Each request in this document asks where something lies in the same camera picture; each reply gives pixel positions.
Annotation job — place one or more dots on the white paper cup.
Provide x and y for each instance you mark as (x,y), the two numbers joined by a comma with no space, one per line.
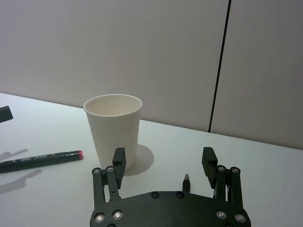
(113,132)

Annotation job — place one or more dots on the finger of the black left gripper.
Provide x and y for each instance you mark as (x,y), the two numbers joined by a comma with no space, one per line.
(4,114)

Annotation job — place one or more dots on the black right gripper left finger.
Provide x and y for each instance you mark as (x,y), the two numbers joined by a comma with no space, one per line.
(118,170)

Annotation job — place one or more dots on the black pen with dark tip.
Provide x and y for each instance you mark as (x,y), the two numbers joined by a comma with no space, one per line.
(186,183)

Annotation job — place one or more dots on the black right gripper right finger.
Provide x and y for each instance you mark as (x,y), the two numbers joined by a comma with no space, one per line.
(209,165)

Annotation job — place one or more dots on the black marker with pink end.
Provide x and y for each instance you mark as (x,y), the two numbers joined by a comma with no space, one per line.
(40,160)

